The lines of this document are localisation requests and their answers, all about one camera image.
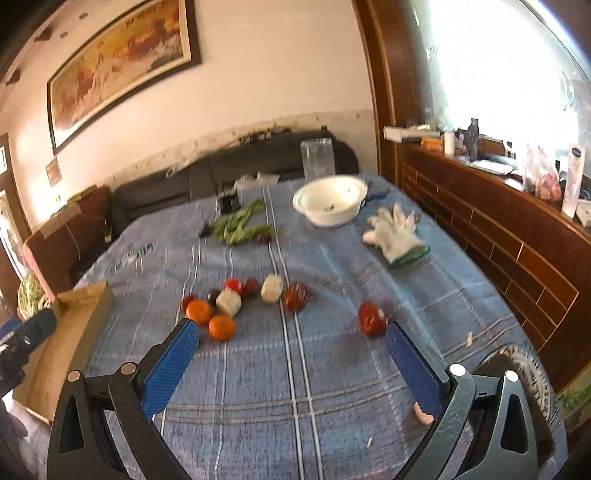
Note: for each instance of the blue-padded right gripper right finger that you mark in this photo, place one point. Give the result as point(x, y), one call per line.
point(503, 444)

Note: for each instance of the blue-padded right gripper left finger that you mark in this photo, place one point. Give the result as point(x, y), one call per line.
point(81, 444)

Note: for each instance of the orange tangerine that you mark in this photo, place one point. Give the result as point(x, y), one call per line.
point(199, 311)
point(221, 327)

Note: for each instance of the small red date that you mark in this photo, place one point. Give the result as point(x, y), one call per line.
point(186, 301)

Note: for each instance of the orange tangerine front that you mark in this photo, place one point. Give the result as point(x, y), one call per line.
point(221, 327)

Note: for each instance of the white cake piece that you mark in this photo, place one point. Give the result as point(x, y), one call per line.
point(272, 288)
point(228, 302)

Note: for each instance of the red cherry tomato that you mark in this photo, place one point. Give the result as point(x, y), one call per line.
point(235, 285)

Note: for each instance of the large red date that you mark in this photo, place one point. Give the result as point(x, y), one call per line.
point(295, 297)

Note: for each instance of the dark red date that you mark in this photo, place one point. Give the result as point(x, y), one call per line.
point(251, 288)

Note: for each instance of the cardboard tray box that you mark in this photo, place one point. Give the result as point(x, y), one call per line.
point(80, 317)

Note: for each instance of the brown armchair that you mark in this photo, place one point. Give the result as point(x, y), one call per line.
point(66, 237)

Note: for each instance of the wooden side cabinet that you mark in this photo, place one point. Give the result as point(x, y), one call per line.
point(537, 259)

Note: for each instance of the white work glove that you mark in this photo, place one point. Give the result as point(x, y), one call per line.
point(394, 234)

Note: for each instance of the blue plaid tablecloth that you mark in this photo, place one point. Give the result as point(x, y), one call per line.
point(302, 395)

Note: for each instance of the green leafy vegetable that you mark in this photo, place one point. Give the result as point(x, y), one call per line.
point(235, 229)

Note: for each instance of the small black device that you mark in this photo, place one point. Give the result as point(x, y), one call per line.
point(229, 202)

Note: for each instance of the dried date near vegetable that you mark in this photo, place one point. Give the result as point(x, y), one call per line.
point(264, 238)

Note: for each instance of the white round bowl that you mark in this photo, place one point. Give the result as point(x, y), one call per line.
point(331, 201)

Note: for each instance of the black leather sofa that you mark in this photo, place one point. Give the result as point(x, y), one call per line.
point(277, 152)

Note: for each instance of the framed horse painting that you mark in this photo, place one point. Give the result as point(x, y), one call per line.
point(143, 45)

